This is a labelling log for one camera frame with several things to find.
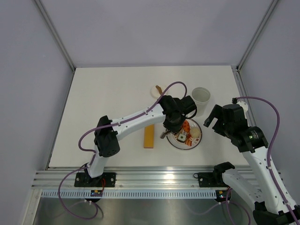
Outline left aluminium frame post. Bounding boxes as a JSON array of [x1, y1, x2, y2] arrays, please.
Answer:
[[32, 0, 76, 74]]

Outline aluminium mounting rail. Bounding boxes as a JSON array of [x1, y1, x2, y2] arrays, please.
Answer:
[[31, 166, 213, 189]]

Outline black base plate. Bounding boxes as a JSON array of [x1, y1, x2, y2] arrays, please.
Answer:
[[193, 172, 229, 188], [74, 172, 116, 188]]

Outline white cylindrical lunch container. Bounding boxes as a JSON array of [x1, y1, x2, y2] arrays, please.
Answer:
[[191, 87, 211, 117]]

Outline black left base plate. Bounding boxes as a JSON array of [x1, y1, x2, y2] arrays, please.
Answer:
[[74, 172, 116, 188]]

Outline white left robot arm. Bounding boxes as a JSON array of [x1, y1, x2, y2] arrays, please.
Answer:
[[85, 95, 197, 187]]

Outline right aluminium frame post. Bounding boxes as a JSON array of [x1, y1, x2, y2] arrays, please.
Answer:
[[236, 0, 280, 73]]

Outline aluminium frame post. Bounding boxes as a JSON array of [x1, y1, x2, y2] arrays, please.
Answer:
[[236, 0, 280, 73], [32, 0, 76, 74]]

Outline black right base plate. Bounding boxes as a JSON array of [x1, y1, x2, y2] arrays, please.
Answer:
[[193, 172, 229, 188]]

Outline white slotted cable duct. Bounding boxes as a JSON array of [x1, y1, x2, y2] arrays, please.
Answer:
[[41, 189, 225, 199]]

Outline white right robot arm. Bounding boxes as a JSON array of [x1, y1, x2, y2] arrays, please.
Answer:
[[204, 104, 300, 225]]

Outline metal food tongs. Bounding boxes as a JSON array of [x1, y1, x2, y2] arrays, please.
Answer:
[[160, 130, 170, 139]]

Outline sushi roll with green centre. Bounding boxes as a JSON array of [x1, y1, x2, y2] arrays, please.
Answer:
[[177, 134, 186, 143]]

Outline white lid with brown handle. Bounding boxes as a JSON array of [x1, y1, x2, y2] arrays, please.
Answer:
[[150, 85, 165, 99]]

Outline yellow rectangular box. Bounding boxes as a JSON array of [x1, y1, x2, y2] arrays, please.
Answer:
[[143, 124, 155, 149]]

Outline round patterned plate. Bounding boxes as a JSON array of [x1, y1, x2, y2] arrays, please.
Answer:
[[166, 119, 202, 150]]

